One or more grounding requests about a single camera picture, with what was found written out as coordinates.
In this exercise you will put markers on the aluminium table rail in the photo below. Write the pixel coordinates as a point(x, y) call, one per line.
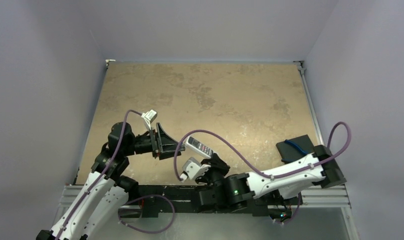
point(316, 197)

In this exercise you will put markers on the blue handled pliers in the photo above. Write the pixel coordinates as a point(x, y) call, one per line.
point(296, 146)

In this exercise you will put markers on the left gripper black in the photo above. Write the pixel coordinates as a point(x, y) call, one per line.
point(159, 140)

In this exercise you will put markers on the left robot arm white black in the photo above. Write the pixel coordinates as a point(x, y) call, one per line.
point(106, 188)

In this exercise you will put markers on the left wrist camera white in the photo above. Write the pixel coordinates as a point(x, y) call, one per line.
point(148, 118)

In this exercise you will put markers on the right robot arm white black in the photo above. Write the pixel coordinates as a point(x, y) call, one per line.
point(234, 192)

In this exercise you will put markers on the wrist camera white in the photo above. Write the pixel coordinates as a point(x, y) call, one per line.
point(192, 169)
point(148, 118)

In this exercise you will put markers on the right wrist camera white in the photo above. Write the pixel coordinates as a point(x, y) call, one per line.
point(192, 169)

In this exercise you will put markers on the white remote control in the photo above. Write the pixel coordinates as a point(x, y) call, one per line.
point(198, 147)

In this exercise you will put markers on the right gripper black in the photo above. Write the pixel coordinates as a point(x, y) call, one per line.
point(210, 164)

